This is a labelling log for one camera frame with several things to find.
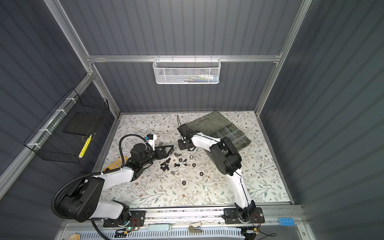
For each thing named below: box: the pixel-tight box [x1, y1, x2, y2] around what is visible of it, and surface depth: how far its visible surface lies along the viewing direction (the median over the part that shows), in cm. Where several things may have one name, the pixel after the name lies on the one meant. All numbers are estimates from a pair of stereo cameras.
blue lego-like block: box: [278, 218, 295, 226], surface depth 73 cm
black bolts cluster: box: [160, 157, 171, 171], surface depth 93 cm
